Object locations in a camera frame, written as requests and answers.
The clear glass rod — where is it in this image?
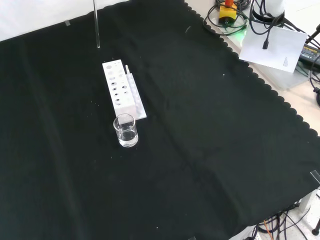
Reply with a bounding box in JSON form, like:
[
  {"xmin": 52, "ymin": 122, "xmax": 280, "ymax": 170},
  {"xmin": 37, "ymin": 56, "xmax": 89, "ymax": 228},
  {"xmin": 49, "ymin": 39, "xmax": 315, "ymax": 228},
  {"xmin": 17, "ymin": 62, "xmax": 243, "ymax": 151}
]
[{"xmin": 92, "ymin": 0, "xmax": 102, "ymax": 49}]

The clear glass beaker with water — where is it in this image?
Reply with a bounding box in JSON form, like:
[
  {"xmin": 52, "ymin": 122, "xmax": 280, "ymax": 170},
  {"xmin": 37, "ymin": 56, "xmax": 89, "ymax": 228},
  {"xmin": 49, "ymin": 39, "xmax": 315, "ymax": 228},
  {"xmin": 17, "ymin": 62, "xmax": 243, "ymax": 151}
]
[{"xmin": 112, "ymin": 113, "xmax": 139, "ymax": 148}]

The black scalloped bench cloth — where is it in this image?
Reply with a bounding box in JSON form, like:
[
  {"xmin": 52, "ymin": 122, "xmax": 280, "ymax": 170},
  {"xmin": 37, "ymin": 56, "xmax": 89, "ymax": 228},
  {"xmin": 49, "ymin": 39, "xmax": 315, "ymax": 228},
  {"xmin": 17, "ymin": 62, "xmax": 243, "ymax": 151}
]
[{"xmin": 0, "ymin": 0, "xmax": 320, "ymax": 240}]

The yellow emergency stop button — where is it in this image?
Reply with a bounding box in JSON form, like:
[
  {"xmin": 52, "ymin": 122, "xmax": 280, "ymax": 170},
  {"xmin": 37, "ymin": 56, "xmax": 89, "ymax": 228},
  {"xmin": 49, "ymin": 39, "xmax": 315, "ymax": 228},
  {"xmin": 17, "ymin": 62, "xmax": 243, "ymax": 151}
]
[{"xmin": 218, "ymin": 0, "xmax": 238, "ymax": 26}]

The white paper sheet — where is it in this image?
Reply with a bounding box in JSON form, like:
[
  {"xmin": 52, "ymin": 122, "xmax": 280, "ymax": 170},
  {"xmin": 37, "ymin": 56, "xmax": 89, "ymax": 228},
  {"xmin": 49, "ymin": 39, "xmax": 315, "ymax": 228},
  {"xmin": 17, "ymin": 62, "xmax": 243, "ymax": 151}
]
[{"xmin": 238, "ymin": 26, "xmax": 309, "ymax": 74}]

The black power adapter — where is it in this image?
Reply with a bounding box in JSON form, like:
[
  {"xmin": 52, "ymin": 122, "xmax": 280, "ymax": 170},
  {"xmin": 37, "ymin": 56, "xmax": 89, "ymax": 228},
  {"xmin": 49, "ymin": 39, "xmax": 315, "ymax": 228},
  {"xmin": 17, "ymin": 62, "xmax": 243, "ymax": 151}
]
[{"xmin": 298, "ymin": 42, "xmax": 320, "ymax": 67}]

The black looped cable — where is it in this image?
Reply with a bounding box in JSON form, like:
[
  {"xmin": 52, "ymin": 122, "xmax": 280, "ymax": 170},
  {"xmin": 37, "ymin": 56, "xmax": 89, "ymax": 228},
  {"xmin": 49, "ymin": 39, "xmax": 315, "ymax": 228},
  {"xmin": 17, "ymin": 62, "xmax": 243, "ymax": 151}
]
[{"xmin": 202, "ymin": 0, "xmax": 251, "ymax": 34}]

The green cable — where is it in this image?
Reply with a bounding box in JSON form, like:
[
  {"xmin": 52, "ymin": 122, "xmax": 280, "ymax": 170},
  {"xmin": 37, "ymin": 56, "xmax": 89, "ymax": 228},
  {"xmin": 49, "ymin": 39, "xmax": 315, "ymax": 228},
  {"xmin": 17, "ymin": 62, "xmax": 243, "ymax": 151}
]
[{"xmin": 223, "ymin": 13, "xmax": 249, "ymax": 36}]

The black cable with plug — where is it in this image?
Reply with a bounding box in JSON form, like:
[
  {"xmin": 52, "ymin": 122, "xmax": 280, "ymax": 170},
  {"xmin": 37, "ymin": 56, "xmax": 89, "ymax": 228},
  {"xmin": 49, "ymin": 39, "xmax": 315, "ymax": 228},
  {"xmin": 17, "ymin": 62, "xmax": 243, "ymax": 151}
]
[{"xmin": 249, "ymin": 0, "xmax": 286, "ymax": 50}]

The grey metal base plate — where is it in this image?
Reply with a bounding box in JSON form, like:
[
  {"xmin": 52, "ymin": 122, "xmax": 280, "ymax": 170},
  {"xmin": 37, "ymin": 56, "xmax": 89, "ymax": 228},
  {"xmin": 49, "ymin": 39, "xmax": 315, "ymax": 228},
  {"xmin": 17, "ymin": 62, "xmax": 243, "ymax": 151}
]
[{"xmin": 258, "ymin": 61, "xmax": 311, "ymax": 91}]

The orange cable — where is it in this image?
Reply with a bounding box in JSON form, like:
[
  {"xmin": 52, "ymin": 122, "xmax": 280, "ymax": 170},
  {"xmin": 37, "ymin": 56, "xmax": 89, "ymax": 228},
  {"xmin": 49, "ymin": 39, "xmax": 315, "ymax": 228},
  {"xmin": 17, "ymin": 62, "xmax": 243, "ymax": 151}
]
[{"xmin": 263, "ymin": 219, "xmax": 275, "ymax": 235}]

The black cable bundle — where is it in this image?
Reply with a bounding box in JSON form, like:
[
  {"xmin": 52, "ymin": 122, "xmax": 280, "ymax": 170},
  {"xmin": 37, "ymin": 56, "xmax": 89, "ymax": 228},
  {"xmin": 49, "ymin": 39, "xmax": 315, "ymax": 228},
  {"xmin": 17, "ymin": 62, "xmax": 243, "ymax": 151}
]
[{"xmin": 249, "ymin": 208, "xmax": 320, "ymax": 240}]

